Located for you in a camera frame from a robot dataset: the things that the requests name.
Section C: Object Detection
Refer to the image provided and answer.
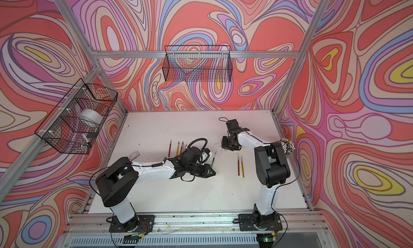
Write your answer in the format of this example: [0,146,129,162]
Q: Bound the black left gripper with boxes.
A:
[186,163,218,179]

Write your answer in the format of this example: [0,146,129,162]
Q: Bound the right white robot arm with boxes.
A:
[219,117,295,224]

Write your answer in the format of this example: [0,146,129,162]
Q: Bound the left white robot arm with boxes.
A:
[95,147,216,224]

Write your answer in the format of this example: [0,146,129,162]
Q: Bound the silver tape roll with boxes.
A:
[77,108,103,128]

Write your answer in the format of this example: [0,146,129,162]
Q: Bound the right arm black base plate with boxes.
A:
[233,212,283,233]

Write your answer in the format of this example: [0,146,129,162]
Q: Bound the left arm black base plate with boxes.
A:
[106,214,155,234]

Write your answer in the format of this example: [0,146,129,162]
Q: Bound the back black wire basket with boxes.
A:
[162,44,233,83]

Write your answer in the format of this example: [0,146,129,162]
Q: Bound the black wire basket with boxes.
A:
[162,44,233,83]
[35,79,118,155]

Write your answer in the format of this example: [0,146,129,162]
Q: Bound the left black wire basket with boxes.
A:
[35,79,118,155]

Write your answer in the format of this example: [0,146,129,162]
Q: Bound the aluminium frame corner post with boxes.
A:
[48,0,128,115]

